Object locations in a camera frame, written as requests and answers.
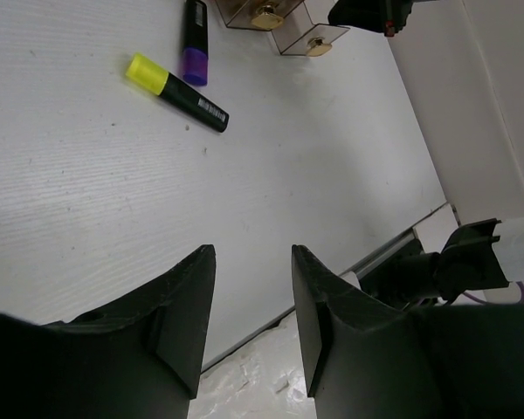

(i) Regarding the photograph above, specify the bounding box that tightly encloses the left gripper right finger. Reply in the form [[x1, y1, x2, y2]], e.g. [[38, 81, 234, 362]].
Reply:
[[292, 245, 524, 418]]

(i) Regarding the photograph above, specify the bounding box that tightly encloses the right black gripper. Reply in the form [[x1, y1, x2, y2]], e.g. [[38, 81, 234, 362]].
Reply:
[[327, 0, 414, 38]]

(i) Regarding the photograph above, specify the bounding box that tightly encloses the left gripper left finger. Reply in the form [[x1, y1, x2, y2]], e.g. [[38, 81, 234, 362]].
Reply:
[[0, 244, 216, 418]]

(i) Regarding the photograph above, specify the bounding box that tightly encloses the clear drawer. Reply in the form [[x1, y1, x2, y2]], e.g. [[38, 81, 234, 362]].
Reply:
[[216, 0, 303, 31], [272, 21, 349, 58]]

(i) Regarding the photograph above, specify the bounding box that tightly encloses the purple highlighter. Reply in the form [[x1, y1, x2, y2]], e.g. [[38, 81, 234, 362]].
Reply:
[[181, 0, 209, 86]]

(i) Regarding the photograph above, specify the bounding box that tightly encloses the yellow highlighter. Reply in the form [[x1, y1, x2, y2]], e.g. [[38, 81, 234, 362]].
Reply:
[[126, 53, 230, 133]]

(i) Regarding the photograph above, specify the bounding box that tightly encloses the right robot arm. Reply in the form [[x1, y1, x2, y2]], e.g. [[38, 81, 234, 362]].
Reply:
[[328, 1, 524, 308]]

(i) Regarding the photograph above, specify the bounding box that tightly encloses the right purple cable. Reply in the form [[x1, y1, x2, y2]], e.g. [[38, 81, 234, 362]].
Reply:
[[445, 281, 524, 306]]

